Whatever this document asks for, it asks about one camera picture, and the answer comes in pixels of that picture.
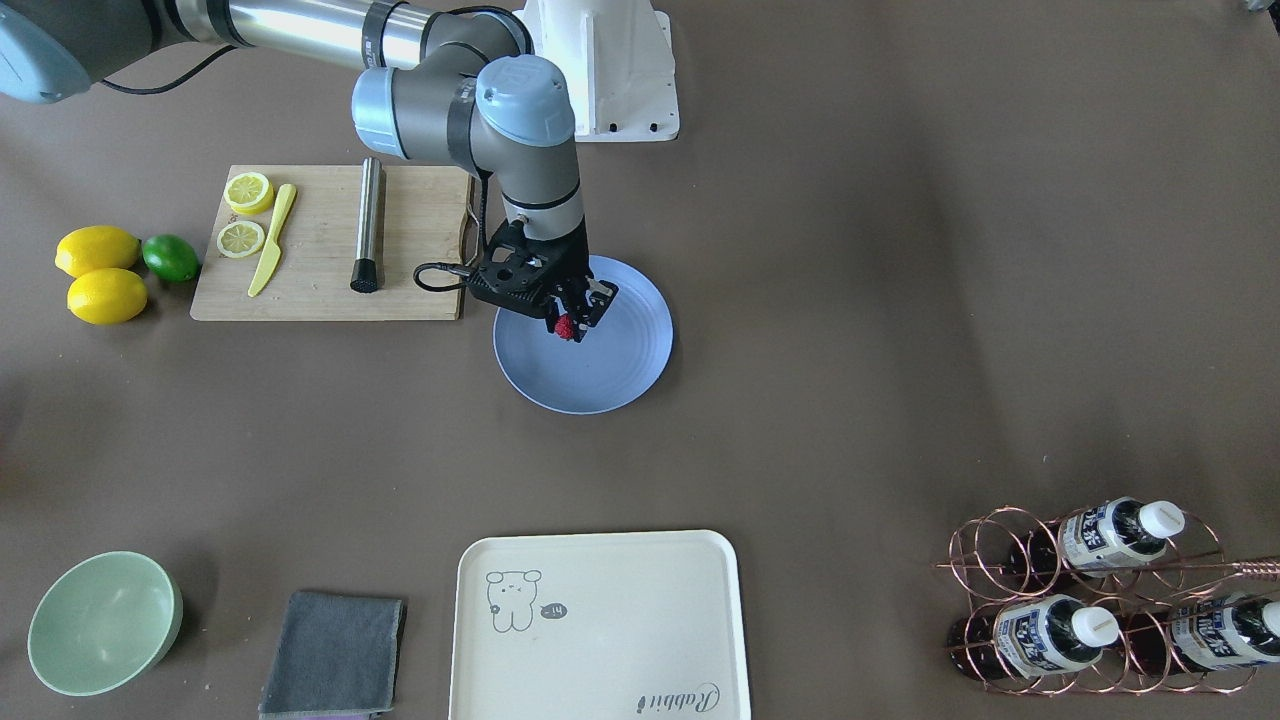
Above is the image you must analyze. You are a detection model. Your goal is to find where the yellow plastic knife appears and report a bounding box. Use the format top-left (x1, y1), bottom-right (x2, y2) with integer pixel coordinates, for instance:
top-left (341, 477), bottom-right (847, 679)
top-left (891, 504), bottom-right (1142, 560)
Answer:
top-left (247, 183), bottom-right (297, 297)

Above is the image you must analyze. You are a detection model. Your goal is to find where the grey folded cloth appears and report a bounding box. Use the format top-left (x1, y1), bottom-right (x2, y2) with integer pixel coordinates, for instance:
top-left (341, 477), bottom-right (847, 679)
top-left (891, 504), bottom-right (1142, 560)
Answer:
top-left (259, 591), bottom-right (404, 719)

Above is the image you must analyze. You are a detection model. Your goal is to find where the copper wire bottle rack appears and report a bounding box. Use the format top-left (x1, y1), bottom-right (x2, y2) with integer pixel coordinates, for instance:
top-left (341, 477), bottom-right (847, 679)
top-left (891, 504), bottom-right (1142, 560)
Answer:
top-left (936, 506), bottom-right (1277, 698)

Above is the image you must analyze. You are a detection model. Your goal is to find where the lemon half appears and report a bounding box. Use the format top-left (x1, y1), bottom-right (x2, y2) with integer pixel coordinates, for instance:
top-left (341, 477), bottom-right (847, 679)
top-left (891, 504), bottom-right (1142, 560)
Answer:
top-left (223, 170), bottom-right (275, 217)
top-left (215, 220), bottom-right (268, 259)

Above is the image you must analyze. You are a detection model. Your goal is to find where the yellow lemon far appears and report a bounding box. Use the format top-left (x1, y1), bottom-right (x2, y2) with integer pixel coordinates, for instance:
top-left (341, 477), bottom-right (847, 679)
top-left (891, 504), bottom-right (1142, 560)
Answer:
top-left (54, 225), bottom-right (141, 278)

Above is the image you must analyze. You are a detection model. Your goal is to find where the dark drink bottle back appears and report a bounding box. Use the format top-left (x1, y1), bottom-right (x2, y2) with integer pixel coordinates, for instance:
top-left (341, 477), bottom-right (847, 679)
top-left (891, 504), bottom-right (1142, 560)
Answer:
top-left (1005, 496), bottom-right (1187, 592)

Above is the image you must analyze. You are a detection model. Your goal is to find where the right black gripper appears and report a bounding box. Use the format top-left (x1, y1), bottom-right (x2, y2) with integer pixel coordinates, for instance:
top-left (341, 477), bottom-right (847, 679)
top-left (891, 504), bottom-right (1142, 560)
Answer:
top-left (466, 222), bottom-right (620, 343)

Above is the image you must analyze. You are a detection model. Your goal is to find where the yellow lemon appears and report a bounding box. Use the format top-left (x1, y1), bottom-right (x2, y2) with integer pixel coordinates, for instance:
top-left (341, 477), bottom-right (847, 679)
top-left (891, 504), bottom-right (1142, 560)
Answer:
top-left (54, 225), bottom-right (141, 278)
top-left (67, 268), bottom-right (148, 325)

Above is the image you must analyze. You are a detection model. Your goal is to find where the yellow lemon near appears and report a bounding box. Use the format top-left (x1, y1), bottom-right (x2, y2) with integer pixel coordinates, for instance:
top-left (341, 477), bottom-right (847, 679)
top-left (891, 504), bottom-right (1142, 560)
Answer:
top-left (67, 268), bottom-right (148, 325)

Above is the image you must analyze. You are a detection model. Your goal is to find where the cream rabbit tray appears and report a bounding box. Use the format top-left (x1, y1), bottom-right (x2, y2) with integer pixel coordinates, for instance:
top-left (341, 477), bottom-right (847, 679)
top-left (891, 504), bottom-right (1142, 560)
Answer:
top-left (448, 529), bottom-right (753, 719)

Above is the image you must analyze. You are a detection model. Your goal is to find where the dark drink bottle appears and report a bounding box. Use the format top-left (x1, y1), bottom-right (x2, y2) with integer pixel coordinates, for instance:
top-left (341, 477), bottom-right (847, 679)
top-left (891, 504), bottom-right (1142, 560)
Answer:
top-left (945, 594), bottom-right (1121, 682)
top-left (1121, 592), bottom-right (1279, 676)
top-left (1005, 496), bottom-right (1187, 592)

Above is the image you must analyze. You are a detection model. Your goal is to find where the red strawberry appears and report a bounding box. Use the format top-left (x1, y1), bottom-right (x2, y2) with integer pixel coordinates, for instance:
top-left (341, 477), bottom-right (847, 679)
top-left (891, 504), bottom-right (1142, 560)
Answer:
top-left (552, 313), bottom-right (579, 342)

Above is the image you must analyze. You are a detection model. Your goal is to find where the green bowl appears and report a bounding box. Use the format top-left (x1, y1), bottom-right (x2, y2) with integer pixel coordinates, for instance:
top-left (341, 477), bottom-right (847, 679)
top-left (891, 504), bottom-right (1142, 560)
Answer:
top-left (27, 551), bottom-right (184, 697)

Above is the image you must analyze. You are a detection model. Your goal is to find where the wooden cutting board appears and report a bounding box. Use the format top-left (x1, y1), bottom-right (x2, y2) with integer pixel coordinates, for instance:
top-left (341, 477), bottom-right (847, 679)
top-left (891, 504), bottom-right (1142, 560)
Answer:
top-left (189, 164), bottom-right (474, 322)

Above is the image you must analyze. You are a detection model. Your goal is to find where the lemon half lower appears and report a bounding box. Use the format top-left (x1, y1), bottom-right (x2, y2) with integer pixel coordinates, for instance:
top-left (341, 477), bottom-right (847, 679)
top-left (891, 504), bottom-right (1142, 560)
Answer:
top-left (223, 170), bottom-right (275, 217)

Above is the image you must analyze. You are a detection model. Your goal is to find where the white pillar with base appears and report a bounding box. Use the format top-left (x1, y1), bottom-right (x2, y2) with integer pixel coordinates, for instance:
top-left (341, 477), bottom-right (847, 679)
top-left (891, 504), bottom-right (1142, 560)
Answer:
top-left (516, 1), bottom-right (681, 143)

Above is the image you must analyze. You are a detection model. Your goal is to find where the dark drink bottle middle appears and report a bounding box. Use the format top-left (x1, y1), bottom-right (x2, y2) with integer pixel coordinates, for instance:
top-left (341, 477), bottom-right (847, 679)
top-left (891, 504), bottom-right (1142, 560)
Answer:
top-left (1121, 592), bottom-right (1279, 676)

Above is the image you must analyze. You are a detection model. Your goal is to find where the steel muddler black cap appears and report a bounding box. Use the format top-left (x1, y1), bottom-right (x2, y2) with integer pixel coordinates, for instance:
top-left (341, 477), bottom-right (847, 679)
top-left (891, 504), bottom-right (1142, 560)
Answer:
top-left (349, 158), bottom-right (385, 293)

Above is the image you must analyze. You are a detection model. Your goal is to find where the blue plate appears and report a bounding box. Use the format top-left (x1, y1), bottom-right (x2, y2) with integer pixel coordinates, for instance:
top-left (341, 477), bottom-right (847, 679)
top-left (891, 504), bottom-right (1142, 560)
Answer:
top-left (493, 255), bottom-right (675, 415)

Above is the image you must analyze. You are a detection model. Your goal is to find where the green lime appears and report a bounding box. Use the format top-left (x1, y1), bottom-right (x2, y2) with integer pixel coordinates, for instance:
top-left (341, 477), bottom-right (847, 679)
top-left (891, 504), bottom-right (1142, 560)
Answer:
top-left (140, 234), bottom-right (201, 283)

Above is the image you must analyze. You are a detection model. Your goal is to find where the lemon half upper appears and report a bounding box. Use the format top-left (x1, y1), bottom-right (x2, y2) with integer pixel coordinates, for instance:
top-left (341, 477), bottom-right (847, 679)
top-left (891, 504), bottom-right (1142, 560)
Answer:
top-left (215, 220), bottom-right (268, 259)

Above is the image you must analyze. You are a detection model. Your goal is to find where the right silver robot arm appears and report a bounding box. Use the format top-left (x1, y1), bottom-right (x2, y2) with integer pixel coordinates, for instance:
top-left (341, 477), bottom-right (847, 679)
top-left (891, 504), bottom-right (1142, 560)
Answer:
top-left (1, 1), bottom-right (618, 342)

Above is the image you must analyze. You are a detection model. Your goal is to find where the dark drink bottle front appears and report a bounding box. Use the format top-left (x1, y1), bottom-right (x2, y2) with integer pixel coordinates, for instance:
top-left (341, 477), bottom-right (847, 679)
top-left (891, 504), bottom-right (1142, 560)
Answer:
top-left (945, 594), bottom-right (1121, 682)

